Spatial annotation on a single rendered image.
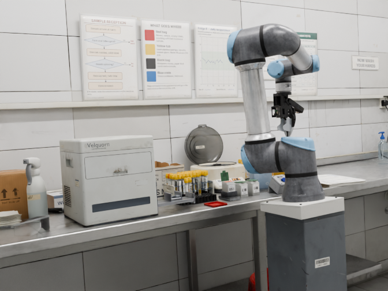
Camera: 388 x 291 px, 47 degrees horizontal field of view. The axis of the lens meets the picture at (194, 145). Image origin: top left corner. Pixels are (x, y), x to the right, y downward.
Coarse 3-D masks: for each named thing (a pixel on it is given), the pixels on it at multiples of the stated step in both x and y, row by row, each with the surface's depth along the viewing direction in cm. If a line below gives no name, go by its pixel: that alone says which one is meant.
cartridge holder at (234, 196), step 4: (224, 192) 189; (228, 192) 187; (232, 192) 188; (236, 192) 189; (220, 196) 192; (224, 196) 190; (228, 196) 187; (232, 196) 188; (236, 196) 188; (228, 200) 187; (232, 200) 186
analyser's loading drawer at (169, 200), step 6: (174, 192) 177; (180, 192) 172; (186, 192) 179; (168, 198) 172; (174, 198) 171; (180, 198) 172; (186, 198) 176; (192, 198) 175; (162, 204) 167; (168, 204) 169
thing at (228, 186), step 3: (222, 183) 191; (225, 183) 189; (228, 183) 189; (231, 183) 189; (234, 183) 189; (222, 186) 191; (225, 186) 189; (228, 186) 188; (231, 186) 188; (234, 186) 189; (222, 189) 191; (225, 189) 189; (228, 189) 188; (231, 189) 188; (234, 189) 189
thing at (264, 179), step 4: (252, 176) 205; (256, 176) 205; (260, 176) 206; (264, 176) 207; (268, 176) 208; (260, 180) 206; (264, 180) 207; (268, 180) 208; (260, 184) 206; (264, 184) 207; (268, 184) 208; (260, 188) 206; (264, 188) 207
